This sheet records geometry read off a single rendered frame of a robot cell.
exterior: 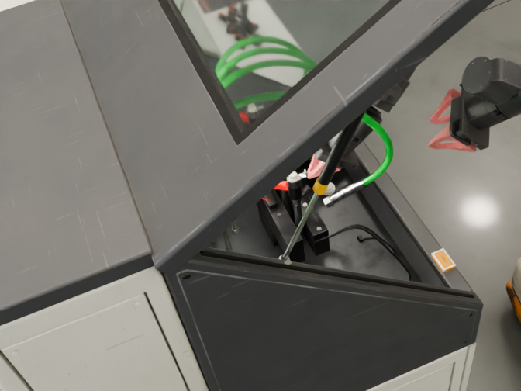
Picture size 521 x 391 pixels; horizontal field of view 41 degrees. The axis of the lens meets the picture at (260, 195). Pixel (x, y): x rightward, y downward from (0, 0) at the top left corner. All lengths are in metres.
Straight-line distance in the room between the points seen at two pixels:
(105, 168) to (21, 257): 0.18
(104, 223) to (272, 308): 0.32
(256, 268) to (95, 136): 0.32
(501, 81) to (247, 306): 0.51
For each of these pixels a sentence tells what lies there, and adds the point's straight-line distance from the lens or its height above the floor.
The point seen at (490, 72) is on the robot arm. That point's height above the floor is 1.54.
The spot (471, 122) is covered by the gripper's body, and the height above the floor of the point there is 1.42.
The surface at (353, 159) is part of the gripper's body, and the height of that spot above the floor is 1.17.
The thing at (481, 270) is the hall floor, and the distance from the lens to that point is 2.74.
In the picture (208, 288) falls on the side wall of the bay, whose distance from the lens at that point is 1.05.
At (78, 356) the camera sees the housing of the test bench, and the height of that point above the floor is 1.33.
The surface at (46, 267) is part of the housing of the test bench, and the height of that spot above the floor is 1.50.
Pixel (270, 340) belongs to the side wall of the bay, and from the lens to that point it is 1.24.
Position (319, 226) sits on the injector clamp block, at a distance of 1.59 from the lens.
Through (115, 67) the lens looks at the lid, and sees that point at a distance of 1.21.
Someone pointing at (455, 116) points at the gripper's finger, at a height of 1.42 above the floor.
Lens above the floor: 2.23
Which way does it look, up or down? 49 degrees down
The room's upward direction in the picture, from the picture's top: 11 degrees counter-clockwise
